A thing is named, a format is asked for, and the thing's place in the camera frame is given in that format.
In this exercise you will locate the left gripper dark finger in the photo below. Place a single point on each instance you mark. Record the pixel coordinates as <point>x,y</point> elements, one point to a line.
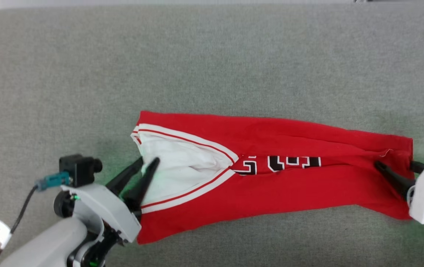
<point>123,178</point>
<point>143,185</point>

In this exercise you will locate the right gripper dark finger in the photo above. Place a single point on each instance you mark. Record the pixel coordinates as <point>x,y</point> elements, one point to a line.
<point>395,180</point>
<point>418,167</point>

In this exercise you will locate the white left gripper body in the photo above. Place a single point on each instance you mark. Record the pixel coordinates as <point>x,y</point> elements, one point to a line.
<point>104,207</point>

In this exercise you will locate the red and white jersey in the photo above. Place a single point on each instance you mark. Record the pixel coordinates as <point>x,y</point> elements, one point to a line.
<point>290,178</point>

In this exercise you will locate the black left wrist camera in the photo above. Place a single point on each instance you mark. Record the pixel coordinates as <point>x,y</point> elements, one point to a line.
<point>78,170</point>

